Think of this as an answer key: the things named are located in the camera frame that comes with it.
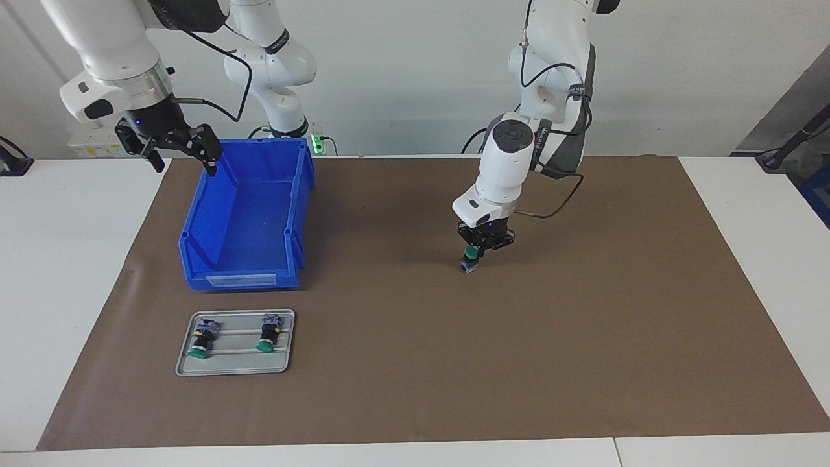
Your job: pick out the black clamp mount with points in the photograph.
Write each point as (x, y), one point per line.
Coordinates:
(16, 167)

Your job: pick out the white wall socket box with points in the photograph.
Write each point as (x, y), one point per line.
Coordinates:
(91, 146)

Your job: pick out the green push button white block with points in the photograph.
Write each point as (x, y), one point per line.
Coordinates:
(267, 337)

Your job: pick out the black stand with base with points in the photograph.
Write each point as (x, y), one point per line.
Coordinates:
(775, 159)

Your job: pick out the blue plastic storage bin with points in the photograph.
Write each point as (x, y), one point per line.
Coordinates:
(249, 220)

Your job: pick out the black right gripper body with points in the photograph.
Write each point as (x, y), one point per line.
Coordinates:
(159, 123)

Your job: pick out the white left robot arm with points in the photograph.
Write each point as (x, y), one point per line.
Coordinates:
(509, 162)

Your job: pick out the blue crate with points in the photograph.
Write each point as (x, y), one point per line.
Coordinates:
(818, 194)

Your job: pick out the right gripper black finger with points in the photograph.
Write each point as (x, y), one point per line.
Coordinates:
(209, 149)
(139, 139)

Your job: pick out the brown table mat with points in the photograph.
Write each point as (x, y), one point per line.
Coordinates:
(519, 363)

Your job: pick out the silver metal tray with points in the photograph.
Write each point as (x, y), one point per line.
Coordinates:
(240, 363)

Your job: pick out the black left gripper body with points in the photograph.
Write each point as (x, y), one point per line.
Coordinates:
(486, 237)

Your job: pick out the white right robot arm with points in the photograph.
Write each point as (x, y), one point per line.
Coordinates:
(97, 39)

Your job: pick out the green push button switch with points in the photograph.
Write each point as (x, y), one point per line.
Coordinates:
(201, 340)
(469, 264)

